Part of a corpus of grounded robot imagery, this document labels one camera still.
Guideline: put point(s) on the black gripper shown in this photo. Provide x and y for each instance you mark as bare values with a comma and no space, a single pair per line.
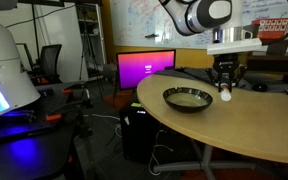
225,65

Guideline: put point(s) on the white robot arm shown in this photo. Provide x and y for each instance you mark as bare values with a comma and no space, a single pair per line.
4,66

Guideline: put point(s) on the dark ceramic bowl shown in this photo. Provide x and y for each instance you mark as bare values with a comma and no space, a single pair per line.
187,100

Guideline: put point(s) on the black keyboard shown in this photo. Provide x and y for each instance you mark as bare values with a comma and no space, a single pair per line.
189,73

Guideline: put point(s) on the black computer mouse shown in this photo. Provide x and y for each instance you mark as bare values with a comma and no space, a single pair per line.
260,87

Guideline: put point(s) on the pink purple monitor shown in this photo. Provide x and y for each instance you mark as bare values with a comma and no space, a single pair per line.
133,67

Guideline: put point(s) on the black computer tower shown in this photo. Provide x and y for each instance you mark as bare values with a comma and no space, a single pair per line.
138,129

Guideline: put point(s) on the white whiteboard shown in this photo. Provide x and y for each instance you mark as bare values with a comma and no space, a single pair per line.
145,23

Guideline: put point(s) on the orange black clamp far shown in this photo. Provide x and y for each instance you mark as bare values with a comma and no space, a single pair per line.
67,91

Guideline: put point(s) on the orange black clamp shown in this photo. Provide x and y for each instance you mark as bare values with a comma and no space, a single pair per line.
53,117
67,91

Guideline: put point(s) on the orange black clamp near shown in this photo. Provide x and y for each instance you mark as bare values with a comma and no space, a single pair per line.
53,117

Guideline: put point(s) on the black office chair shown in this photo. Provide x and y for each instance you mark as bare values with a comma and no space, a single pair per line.
47,72

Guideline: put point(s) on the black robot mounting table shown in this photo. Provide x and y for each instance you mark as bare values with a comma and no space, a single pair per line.
47,155

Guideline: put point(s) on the black camera tripod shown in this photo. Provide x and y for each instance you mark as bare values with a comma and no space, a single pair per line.
89,55

